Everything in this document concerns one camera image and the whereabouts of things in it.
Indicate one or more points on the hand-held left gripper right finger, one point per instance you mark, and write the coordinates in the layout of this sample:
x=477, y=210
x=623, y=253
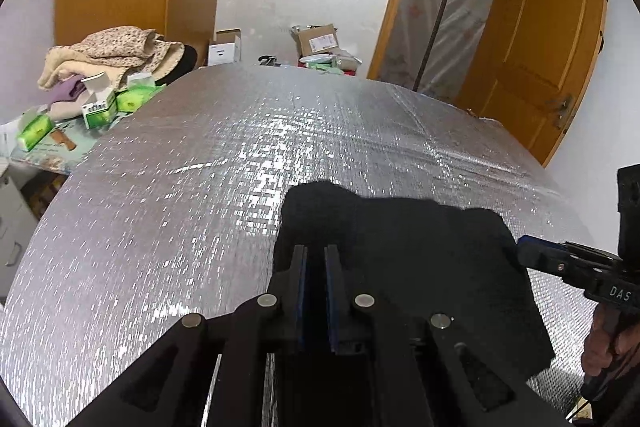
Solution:
x=330, y=302

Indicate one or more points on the black garment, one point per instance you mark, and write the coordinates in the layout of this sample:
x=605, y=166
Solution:
x=425, y=247

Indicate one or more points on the green tissue pack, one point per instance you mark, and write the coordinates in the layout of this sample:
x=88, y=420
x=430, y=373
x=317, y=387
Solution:
x=34, y=132
x=134, y=99
x=141, y=82

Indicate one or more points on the light green packet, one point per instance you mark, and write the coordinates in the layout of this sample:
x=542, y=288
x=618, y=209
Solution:
x=320, y=66

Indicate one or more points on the purple cloth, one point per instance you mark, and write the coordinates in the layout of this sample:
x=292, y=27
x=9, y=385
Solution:
x=67, y=91

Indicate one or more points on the grey drawer cabinet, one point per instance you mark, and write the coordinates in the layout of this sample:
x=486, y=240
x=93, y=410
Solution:
x=15, y=232

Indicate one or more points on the clear plastic door curtain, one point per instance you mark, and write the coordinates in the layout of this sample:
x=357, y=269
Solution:
x=465, y=7

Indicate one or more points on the small black device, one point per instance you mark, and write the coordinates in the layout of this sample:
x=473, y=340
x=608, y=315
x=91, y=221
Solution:
x=269, y=61

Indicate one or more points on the white box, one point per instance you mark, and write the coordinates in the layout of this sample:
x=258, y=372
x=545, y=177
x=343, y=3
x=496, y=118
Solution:
x=225, y=52

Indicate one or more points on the grey plastic parcel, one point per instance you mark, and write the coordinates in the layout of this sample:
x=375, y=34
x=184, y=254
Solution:
x=345, y=57

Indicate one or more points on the wooden door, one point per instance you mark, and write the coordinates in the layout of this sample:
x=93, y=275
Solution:
x=540, y=57

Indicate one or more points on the dark cloth bundle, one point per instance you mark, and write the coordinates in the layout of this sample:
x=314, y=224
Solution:
x=185, y=62

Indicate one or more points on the cardboard box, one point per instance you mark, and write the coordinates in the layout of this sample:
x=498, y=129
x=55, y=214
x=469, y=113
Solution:
x=317, y=41

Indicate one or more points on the green white carton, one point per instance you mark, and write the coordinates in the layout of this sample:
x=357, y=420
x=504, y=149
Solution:
x=100, y=112

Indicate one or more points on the printed side table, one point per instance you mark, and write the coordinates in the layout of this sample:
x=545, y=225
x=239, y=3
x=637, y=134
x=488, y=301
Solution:
x=65, y=157

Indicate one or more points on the wooden comb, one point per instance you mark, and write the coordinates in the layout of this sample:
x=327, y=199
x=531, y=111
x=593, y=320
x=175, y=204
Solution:
x=64, y=141

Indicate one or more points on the yellow bag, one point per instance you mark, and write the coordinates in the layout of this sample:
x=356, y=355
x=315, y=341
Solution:
x=45, y=194

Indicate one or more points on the pale pink cloth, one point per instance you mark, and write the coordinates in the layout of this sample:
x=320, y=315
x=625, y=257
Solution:
x=67, y=111

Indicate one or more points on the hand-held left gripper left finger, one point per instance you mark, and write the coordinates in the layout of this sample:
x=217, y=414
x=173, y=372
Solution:
x=301, y=302

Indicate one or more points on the red box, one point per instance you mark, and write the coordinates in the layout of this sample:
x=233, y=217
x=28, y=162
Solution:
x=350, y=71

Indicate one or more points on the person's right hand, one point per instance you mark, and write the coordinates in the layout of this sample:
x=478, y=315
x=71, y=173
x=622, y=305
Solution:
x=600, y=342

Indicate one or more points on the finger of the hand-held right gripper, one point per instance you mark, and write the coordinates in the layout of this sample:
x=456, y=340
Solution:
x=540, y=252

